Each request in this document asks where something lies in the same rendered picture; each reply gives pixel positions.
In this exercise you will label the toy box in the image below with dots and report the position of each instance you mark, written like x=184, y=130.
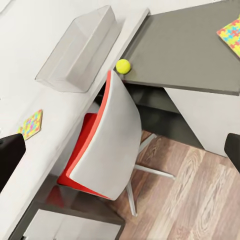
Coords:
x=77, y=58

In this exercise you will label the swivel chair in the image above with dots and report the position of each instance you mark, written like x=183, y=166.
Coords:
x=106, y=151

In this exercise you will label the jigsaw puzzle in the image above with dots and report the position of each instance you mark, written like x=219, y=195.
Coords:
x=31, y=126
x=231, y=35

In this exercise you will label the tennis ball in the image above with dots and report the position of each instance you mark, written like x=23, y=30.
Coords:
x=123, y=66

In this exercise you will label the desk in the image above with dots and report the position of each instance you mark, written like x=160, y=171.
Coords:
x=185, y=82

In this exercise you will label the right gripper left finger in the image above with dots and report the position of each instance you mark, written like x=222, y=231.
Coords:
x=12, y=150

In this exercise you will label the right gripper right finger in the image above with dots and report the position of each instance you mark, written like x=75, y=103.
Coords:
x=232, y=149

